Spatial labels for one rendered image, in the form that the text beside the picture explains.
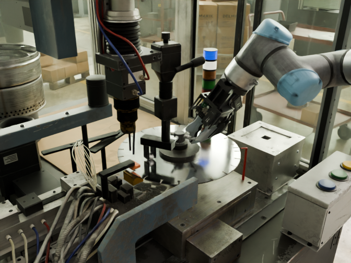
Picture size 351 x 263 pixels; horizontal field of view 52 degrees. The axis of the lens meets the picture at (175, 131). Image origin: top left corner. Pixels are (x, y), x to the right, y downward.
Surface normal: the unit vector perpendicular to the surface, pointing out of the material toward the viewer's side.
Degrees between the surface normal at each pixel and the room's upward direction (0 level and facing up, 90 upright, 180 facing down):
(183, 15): 90
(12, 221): 90
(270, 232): 0
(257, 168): 90
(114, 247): 90
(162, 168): 0
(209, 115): 79
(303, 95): 114
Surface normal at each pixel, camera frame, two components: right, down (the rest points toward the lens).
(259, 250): 0.01, -0.90
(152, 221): 0.69, 0.32
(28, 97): 0.86, 0.23
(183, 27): -0.73, 0.29
